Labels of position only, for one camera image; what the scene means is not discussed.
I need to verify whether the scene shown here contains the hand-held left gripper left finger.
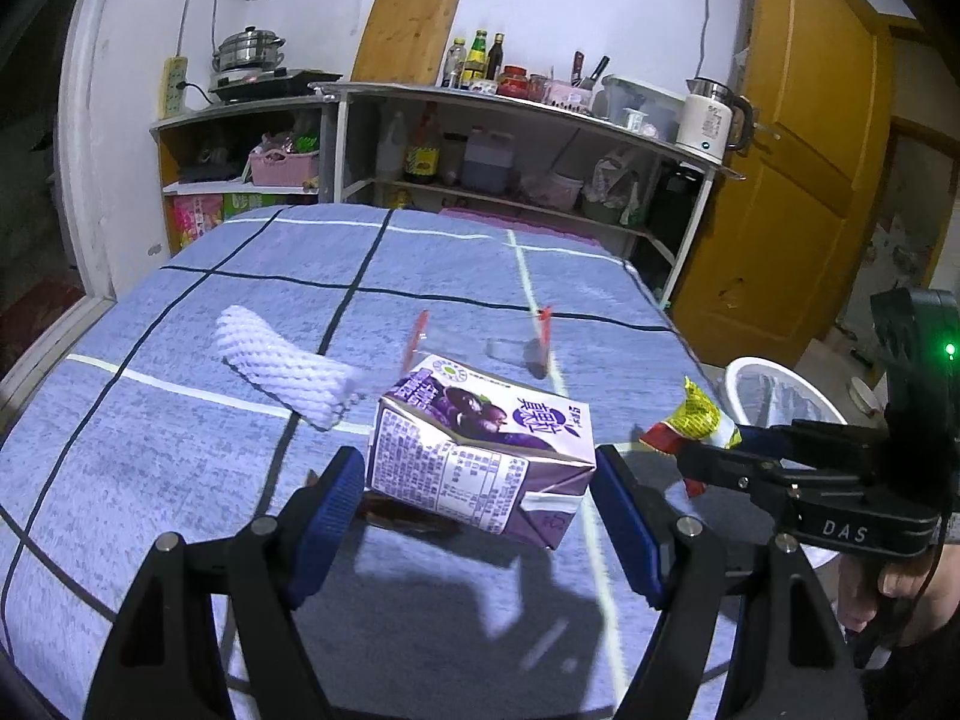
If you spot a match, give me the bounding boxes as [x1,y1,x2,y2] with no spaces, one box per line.
[86,446,368,720]

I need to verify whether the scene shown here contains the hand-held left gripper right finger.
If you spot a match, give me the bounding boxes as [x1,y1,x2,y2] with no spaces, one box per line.
[592,444,875,720]

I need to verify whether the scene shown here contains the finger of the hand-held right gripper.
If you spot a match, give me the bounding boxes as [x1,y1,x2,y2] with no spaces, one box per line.
[739,422,890,466]
[673,439,796,496]

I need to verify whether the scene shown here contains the yellow and red wrapper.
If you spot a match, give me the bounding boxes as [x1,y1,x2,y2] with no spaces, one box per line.
[637,377,743,497]

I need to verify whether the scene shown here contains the white rimmed trash bin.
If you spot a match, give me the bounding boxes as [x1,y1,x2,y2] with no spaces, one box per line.
[721,356,890,571]

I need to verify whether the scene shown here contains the purple milk carton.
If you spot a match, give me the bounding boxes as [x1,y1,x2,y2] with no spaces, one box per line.
[365,352,599,550]

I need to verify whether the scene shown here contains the white foam fruit net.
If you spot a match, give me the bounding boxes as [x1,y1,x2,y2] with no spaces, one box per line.
[214,305,380,434]

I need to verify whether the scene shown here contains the clear plastic packaging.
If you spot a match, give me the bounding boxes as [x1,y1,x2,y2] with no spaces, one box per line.
[401,307,560,383]

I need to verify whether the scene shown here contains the person's right forearm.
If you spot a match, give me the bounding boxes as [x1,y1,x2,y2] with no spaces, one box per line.
[855,615,960,720]

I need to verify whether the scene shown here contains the person's right hand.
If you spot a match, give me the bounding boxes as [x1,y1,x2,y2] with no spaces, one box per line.
[836,532,960,650]

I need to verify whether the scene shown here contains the white plastic bin liner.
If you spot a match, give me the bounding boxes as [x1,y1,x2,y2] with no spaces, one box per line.
[754,379,830,430]

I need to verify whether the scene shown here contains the blue checked blanket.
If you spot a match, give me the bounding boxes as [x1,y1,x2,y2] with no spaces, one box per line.
[0,202,751,720]

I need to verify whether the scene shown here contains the yellow wooden door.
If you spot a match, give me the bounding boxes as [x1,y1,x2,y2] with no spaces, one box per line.
[671,0,897,368]

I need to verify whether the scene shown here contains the crumpled plastic bags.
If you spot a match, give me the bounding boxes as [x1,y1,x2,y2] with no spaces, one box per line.
[581,150,646,226]

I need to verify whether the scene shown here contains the pink snack package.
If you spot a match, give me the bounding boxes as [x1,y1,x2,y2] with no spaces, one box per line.
[172,193,226,248]

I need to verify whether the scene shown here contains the pink plastic basket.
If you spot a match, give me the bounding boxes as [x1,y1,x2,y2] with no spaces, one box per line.
[249,144,320,187]

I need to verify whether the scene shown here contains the white electric kettle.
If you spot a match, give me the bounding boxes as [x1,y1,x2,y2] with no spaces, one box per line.
[675,77,755,164]

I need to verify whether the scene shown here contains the white plastic jug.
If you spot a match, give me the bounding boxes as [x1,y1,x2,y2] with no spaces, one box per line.
[375,111,406,182]

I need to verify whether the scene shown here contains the yellow label bottle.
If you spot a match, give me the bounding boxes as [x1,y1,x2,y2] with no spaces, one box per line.
[405,101,441,185]

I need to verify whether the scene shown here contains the dark jar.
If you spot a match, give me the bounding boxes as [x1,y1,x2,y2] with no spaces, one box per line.
[440,133,467,187]

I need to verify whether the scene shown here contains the dark liquid jerrycan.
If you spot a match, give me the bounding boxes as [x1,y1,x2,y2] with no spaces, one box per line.
[461,131,516,192]

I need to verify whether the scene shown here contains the low wooden shelf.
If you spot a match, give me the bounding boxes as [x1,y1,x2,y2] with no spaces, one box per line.
[150,96,338,256]

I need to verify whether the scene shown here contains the clear lidded container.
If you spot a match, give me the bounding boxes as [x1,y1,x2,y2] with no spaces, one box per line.
[602,75,687,140]

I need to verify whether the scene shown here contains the pink knife holder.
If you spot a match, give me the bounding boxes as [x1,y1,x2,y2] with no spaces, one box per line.
[545,81,593,110]

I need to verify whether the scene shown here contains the white shelf unit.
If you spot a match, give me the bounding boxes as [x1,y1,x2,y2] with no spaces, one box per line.
[311,81,747,308]

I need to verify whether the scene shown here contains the black induction cooker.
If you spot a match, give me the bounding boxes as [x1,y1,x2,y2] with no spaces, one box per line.
[208,69,344,102]

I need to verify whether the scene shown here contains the yellowed power strip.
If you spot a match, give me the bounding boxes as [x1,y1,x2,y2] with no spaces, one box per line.
[163,56,188,119]

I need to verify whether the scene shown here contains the steel steamer pot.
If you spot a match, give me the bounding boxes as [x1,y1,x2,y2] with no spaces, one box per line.
[212,26,287,74]

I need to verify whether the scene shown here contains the wooden cutting board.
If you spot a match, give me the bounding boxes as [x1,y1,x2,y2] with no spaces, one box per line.
[351,0,461,87]

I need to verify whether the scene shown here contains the grey wall cable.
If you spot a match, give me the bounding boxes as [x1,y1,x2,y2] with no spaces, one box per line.
[694,0,715,80]

